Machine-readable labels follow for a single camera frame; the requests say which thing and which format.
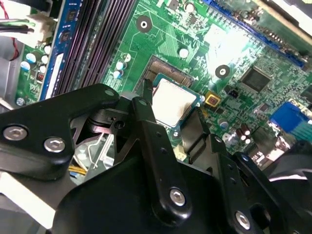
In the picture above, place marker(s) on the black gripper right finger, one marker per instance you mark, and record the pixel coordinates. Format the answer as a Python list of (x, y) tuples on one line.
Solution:
[(229, 175)]

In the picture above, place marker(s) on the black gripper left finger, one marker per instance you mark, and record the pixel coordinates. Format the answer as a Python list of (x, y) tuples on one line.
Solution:
[(36, 146)]

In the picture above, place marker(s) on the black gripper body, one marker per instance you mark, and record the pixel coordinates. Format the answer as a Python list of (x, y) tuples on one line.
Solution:
[(109, 200)]

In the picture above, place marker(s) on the metal locking lever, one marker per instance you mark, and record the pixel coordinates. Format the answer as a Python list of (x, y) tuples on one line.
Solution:
[(90, 149)]

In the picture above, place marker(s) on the silver CPU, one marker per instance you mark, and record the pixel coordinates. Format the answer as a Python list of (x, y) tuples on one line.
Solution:
[(173, 102)]

